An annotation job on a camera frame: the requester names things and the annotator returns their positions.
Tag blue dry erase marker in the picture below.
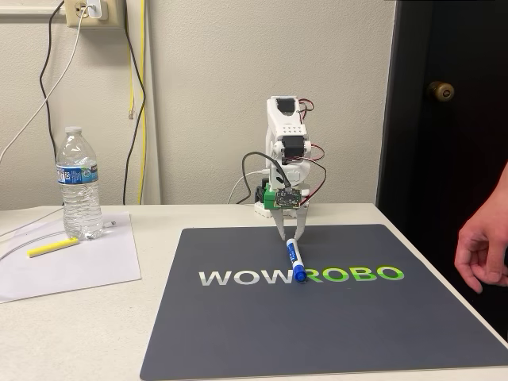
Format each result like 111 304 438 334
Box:
285 237 309 285

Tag person's hand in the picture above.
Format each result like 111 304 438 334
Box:
454 216 508 294

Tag dark grey WOWROBO mat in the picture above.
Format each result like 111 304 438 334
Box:
139 224 508 381

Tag dark door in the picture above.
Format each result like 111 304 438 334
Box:
375 0 508 342

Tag brass door knob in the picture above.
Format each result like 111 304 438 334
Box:
426 81 456 102

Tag clear plastic water bottle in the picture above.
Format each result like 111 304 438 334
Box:
55 125 105 241

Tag white paper sheet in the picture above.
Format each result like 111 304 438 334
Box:
0 211 143 305

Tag yellow stick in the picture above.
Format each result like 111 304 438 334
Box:
26 237 79 259

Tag white charger plug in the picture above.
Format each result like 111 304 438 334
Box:
87 0 109 21

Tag red black servo wires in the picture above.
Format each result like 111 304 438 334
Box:
283 142 329 208
296 98 316 121

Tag camera board on green mount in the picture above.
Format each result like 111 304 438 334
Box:
264 181 302 210

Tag grey camera cable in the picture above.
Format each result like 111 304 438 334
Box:
241 152 293 191

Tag white cable behind arm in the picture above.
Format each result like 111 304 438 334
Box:
228 169 271 206

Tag black wall cable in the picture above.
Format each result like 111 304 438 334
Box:
121 23 148 206
38 0 67 206

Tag yellow cable with clear plug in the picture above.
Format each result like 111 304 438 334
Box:
125 35 138 120

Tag thin white cable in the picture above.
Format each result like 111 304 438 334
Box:
0 206 64 239

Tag white charger cable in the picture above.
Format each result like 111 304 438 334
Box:
0 7 87 164

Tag white cable with plug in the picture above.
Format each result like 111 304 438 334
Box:
0 220 119 261

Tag beige wall outlet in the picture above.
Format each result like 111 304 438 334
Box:
63 0 123 29

